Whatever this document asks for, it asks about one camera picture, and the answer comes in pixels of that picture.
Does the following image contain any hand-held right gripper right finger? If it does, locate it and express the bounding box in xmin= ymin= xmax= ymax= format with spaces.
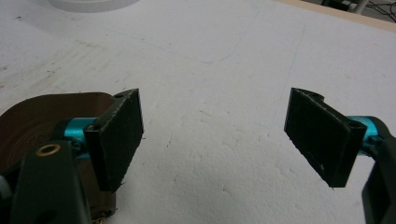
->
xmin=283 ymin=87 xmax=389 ymax=189

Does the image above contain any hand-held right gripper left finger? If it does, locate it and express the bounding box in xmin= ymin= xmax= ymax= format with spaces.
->
xmin=51 ymin=88 xmax=145 ymax=193

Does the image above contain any white round container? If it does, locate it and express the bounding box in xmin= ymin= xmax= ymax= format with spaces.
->
xmin=47 ymin=0 xmax=142 ymax=14

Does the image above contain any white metal stand leg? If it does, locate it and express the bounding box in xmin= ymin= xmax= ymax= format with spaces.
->
xmin=350 ymin=0 xmax=371 ymax=15

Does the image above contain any black cable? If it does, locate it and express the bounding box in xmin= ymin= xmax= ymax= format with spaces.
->
xmin=367 ymin=0 xmax=396 ymax=21

